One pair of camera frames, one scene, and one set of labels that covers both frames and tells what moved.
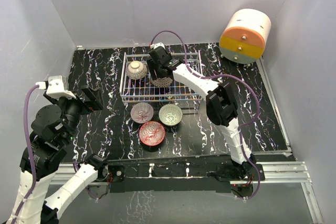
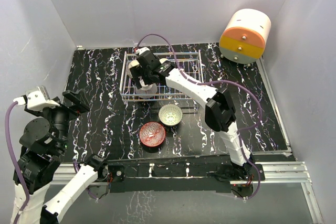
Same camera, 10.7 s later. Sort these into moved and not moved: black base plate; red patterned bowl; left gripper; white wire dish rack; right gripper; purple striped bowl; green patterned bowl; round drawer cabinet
Moved: purple striped bowl; left gripper; right gripper
Not moved: red patterned bowl; round drawer cabinet; black base plate; white wire dish rack; green patterned bowl
